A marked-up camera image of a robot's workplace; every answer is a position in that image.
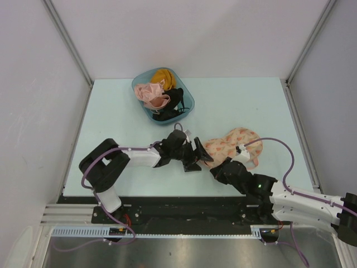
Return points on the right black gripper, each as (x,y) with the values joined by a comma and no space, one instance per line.
(217,171)

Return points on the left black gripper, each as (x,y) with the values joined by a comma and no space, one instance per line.
(199,153)

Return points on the floral mesh laundry bag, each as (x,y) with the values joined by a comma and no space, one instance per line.
(221,148)

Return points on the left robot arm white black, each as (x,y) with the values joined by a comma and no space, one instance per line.
(103,166)

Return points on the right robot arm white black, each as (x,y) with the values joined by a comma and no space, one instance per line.
(275,199)

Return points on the black bra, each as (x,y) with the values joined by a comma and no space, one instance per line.
(178,107)

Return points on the pink bra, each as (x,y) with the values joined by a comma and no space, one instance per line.
(152,95)

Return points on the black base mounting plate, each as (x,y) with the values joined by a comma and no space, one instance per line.
(178,213)

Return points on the mustard yellow garment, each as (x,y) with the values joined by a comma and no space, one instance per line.
(165,78)

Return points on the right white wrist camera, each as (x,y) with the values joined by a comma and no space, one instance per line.
(242,154)

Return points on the right aluminium frame post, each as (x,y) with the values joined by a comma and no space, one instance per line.
(312,38)

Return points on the aluminium frame post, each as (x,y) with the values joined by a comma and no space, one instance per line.
(312,38)
(67,40)

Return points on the grey slotted cable duct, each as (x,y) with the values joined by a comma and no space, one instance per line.
(247,232)

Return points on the aluminium rail beam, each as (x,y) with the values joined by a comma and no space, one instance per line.
(67,215)

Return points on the left aluminium frame post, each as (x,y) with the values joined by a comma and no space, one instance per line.
(67,40)

